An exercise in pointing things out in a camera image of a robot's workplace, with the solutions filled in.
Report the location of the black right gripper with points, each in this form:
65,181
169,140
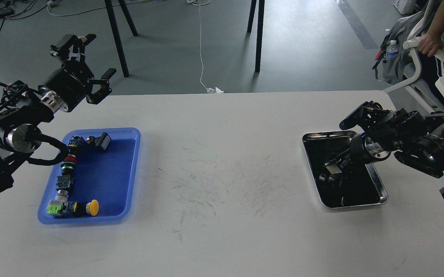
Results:
363,150

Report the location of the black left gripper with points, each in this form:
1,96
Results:
68,86

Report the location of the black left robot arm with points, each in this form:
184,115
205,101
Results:
22,108

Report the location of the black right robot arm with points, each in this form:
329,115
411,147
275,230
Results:
415,140

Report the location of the person's hand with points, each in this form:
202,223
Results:
430,43

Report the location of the silver metal tray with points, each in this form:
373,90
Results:
363,187

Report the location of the black stand leg left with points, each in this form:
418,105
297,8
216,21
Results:
116,34

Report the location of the black stand leg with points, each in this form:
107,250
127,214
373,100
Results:
260,29
116,34

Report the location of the black square push button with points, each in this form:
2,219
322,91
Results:
102,142

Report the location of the grey backpack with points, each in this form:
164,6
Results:
391,69

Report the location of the blue plastic tray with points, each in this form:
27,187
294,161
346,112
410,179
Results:
107,177

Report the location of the clear water bottle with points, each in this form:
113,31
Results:
392,49

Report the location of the yellow mushroom push button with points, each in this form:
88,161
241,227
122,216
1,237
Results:
83,208

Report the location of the black stand leg right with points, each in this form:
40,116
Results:
260,29

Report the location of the black blue switch block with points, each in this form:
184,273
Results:
76,145

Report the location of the red push button switch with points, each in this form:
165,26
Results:
71,159

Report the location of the green push button switch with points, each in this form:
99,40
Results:
68,166

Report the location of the black switch contact block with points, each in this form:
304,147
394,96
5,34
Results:
65,182

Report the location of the green block silver switch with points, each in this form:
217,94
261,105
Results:
55,206

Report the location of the white chair frame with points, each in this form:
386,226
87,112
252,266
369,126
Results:
414,84

